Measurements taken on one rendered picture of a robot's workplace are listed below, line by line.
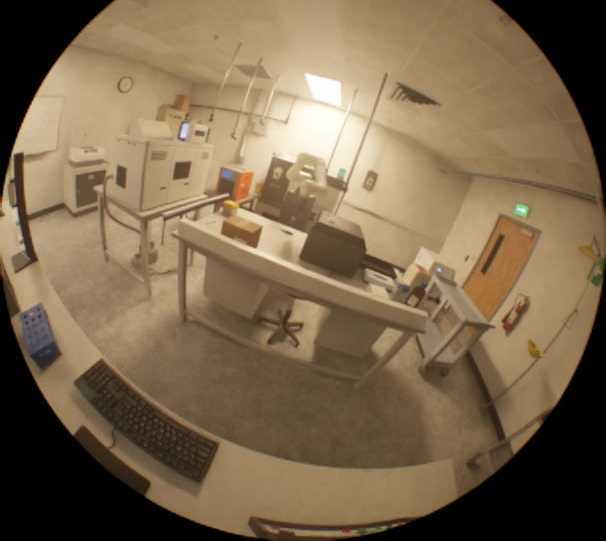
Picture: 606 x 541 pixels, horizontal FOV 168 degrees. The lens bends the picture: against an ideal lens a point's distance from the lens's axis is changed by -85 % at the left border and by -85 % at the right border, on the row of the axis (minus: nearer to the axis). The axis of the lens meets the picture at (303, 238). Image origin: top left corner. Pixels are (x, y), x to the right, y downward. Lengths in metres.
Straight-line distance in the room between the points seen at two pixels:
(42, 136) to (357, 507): 4.73
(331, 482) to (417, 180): 4.58
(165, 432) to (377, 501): 0.63
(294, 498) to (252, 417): 1.04
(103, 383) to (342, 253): 1.41
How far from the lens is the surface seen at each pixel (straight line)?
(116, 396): 0.73
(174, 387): 1.70
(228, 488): 0.67
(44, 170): 4.41
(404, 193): 4.53
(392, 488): 0.85
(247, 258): 1.18
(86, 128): 4.35
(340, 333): 1.77
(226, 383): 1.72
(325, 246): 1.39
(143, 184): 1.66
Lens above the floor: 1.57
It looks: 21 degrees down
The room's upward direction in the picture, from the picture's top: 20 degrees clockwise
